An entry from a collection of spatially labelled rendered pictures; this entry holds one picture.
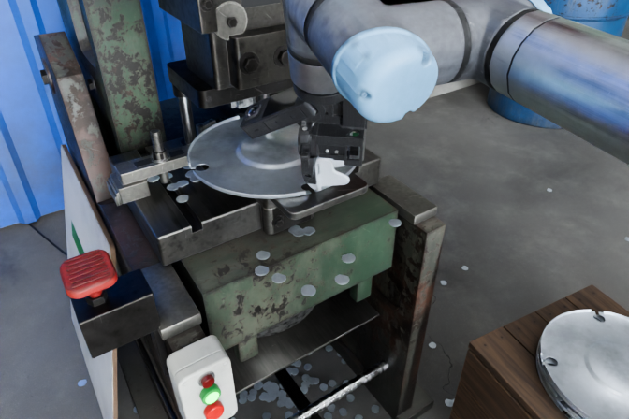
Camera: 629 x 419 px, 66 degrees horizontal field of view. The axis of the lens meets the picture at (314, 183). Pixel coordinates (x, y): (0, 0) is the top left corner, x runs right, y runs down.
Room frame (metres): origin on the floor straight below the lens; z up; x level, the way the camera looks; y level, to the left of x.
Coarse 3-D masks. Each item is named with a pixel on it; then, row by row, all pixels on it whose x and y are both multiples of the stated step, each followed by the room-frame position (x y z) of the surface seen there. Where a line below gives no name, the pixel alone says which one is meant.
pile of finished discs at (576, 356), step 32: (576, 320) 0.69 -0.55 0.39; (608, 320) 0.69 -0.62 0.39; (544, 352) 0.61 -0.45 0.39; (576, 352) 0.61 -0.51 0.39; (608, 352) 0.61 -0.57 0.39; (544, 384) 0.56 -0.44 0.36; (576, 384) 0.54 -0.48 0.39; (608, 384) 0.53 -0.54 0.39; (576, 416) 0.49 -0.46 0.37; (608, 416) 0.48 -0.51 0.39
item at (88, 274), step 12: (96, 252) 0.48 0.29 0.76; (72, 264) 0.46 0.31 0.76; (84, 264) 0.46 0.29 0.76; (96, 264) 0.46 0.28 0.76; (108, 264) 0.46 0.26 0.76; (72, 276) 0.43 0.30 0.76; (84, 276) 0.43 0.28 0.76; (96, 276) 0.44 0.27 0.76; (108, 276) 0.44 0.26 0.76; (72, 288) 0.42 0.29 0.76; (84, 288) 0.42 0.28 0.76; (96, 288) 0.42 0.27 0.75
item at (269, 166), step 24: (240, 120) 0.83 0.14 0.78; (192, 144) 0.73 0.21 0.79; (216, 144) 0.73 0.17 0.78; (240, 144) 0.73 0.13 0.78; (264, 144) 0.72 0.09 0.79; (288, 144) 0.72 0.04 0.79; (192, 168) 0.66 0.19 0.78; (216, 168) 0.65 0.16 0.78; (240, 168) 0.65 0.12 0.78; (264, 168) 0.65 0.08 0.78; (288, 168) 0.65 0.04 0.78; (336, 168) 0.65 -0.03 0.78; (240, 192) 0.59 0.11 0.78; (264, 192) 0.59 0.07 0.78; (288, 192) 0.59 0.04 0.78
